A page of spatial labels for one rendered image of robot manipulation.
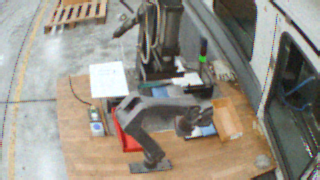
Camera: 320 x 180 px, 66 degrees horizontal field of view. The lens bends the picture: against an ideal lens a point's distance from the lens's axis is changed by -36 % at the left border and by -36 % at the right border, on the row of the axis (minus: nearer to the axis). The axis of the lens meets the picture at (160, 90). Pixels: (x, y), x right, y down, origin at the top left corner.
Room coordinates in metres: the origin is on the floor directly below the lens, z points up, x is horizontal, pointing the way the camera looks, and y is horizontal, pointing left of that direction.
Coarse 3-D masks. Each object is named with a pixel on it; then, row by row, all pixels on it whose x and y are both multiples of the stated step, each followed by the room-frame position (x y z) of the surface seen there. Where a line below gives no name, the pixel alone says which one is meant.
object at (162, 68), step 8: (152, 48) 1.50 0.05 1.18; (144, 64) 1.41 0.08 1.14; (152, 64) 1.42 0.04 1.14; (160, 64) 1.37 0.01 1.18; (168, 64) 1.37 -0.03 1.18; (176, 64) 1.38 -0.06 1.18; (144, 72) 1.36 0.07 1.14; (152, 72) 1.36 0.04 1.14; (160, 72) 1.36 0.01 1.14; (168, 72) 1.37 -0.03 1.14; (176, 72) 1.38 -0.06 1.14; (184, 72) 1.39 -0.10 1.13; (152, 80) 1.34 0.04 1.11
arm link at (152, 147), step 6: (126, 108) 0.96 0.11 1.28; (120, 114) 0.93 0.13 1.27; (126, 114) 0.93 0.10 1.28; (120, 120) 0.91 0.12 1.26; (126, 120) 0.90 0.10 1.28; (138, 132) 0.92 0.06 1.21; (144, 132) 0.94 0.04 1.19; (138, 138) 0.93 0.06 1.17; (144, 138) 0.94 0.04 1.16; (150, 138) 0.96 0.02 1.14; (144, 144) 0.94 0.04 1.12; (150, 144) 0.95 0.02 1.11; (156, 144) 0.97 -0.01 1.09; (150, 150) 0.95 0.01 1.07; (156, 150) 0.96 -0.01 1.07; (162, 150) 0.97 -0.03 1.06; (150, 156) 0.95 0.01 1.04
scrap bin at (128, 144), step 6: (114, 108) 1.30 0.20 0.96; (132, 108) 1.32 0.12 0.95; (114, 114) 1.25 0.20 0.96; (114, 120) 1.23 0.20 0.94; (120, 126) 1.23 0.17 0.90; (120, 132) 1.19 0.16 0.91; (120, 138) 1.10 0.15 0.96; (126, 138) 1.16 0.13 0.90; (132, 138) 1.16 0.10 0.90; (126, 144) 1.11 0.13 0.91; (132, 144) 1.12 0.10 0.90; (138, 144) 1.13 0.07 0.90; (126, 150) 1.06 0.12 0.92; (132, 150) 1.07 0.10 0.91; (138, 150) 1.08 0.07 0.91
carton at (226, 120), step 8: (216, 104) 1.42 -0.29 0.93; (224, 104) 1.44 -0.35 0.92; (232, 104) 1.39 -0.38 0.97; (216, 112) 1.32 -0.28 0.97; (224, 112) 1.40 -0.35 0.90; (232, 112) 1.37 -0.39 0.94; (216, 120) 1.30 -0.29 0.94; (224, 120) 1.34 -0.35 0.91; (232, 120) 1.34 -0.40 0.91; (216, 128) 1.27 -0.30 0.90; (224, 128) 1.21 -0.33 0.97; (232, 128) 1.28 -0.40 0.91; (240, 128) 1.23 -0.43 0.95; (224, 136) 1.22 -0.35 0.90; (232, 136) 1.20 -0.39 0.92; (240, 136) 1.22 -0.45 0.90
